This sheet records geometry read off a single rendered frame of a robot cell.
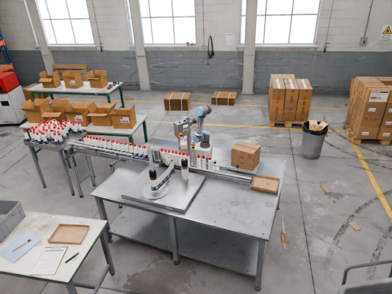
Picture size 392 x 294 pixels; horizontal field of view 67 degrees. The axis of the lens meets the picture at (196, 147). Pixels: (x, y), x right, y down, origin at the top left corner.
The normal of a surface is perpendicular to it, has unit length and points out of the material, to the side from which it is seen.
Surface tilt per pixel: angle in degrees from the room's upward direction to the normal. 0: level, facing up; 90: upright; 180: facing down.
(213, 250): 3
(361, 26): 90
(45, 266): 2
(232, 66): 90
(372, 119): 87
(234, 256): 1
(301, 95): 90
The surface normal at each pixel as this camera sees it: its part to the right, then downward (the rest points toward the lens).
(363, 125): -0.18, 0.52
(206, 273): -0.04, -0.87
